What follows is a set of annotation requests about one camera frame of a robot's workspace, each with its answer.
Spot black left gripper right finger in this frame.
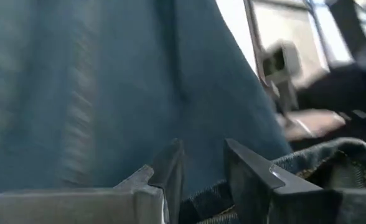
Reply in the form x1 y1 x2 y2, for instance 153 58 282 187
223 138 366 224

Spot silver metal bracket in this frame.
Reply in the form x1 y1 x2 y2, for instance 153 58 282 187
261 41 300 113

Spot black aluminium table frame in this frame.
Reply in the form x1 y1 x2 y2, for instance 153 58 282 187
243 0 268 87

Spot dark blue jeans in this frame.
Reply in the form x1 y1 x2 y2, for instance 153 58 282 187
0 0 366 224

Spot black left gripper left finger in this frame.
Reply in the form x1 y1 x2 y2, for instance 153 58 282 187
0 138 184 224

